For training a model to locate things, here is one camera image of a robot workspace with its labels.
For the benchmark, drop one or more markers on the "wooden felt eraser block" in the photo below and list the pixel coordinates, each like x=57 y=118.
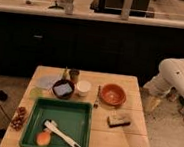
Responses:
x=118 y=120

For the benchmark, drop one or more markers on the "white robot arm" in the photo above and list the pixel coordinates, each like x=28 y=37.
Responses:
x=170 y=74

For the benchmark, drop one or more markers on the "green plastic tray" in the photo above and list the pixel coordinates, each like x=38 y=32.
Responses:
x=71 y=118

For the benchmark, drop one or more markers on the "white cup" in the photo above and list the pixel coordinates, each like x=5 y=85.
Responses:
x=83 y=87

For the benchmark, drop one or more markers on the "small dark cup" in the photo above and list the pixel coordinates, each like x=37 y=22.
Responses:
x=74 y=75

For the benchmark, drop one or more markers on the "small yellow-green bottle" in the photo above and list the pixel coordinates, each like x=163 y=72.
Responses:
x=65 y=74

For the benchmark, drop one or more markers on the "orange ceramic bowl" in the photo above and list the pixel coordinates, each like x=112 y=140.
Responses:
x=113 y=94

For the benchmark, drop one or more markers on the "dark bowl with blue sponge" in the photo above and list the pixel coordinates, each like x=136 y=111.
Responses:
x=63 y=89

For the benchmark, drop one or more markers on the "clear plastic lid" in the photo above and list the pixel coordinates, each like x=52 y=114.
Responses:
x=46 y=82

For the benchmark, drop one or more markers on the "pale green coaster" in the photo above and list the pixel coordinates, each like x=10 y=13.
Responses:
x=36 y=92

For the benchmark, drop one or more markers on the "white plastic fork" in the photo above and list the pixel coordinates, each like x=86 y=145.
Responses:
x=63 y=136

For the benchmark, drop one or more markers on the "wooden folding table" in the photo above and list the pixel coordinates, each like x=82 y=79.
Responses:
x=101 y=135

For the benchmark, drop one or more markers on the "orange round fruit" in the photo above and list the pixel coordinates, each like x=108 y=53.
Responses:
x=43 y=138

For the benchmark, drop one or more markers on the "brown grape bunch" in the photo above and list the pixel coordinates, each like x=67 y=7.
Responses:
x=18 y=121

